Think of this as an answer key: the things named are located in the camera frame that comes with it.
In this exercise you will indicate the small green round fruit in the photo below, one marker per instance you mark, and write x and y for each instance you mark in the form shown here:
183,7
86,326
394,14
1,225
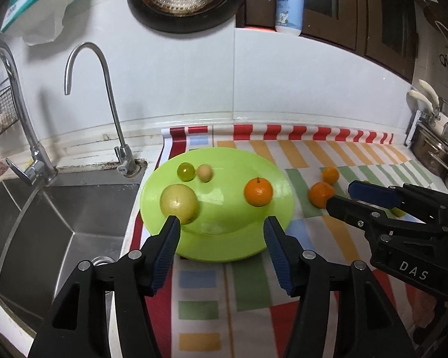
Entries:
185,171

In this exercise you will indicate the stainless steel pot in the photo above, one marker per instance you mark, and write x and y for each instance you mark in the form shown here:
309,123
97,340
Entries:
431,149

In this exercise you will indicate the medium orange mandarin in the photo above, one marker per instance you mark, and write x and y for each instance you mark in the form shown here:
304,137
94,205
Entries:
320,193

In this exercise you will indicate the orange with green stem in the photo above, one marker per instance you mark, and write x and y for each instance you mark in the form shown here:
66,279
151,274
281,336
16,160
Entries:
258,192

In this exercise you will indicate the thin gooseneck steel faucet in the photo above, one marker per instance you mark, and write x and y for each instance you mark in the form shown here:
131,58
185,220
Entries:
114,112

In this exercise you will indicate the small orange kumquat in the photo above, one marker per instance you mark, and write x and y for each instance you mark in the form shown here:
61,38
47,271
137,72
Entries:
330,175

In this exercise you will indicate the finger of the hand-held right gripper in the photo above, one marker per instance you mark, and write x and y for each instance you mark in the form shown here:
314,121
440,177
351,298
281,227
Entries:
349,209
373,194

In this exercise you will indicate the small beige round fruit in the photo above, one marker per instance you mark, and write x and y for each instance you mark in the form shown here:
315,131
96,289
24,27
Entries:
204,173

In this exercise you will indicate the large steel kitchen faucet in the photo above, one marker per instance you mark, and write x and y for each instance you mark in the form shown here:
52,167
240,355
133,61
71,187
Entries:
33,153

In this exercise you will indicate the green plastic plate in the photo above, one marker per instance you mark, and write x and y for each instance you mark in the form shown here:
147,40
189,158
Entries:
224,214

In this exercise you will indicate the stainless steel sink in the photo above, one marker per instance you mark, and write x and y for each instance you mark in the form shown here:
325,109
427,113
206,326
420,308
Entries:
41,231

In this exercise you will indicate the white pump bottle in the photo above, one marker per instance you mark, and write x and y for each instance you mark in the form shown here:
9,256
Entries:
289,7

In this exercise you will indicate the large yellow-green apple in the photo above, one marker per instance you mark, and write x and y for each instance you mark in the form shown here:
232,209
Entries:
179,203

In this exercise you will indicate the sink drain strainer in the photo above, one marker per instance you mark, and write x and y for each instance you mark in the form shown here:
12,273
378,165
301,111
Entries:
102,260

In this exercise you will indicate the striped colourful table mat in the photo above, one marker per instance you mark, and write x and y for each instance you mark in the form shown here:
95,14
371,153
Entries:
254,291

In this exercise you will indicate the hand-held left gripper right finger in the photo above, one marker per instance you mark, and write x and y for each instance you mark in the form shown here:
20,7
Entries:
280,261

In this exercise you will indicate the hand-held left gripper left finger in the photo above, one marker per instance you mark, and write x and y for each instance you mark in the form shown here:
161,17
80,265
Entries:
167,255

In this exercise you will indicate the dark wooden window frame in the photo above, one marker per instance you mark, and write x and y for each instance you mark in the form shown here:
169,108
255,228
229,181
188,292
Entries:
380,18

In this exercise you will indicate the black round pan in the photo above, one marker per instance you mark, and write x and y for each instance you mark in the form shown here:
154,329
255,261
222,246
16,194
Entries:
231,11

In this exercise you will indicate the white plastic bag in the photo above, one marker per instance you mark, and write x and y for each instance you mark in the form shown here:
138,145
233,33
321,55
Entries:
46,26

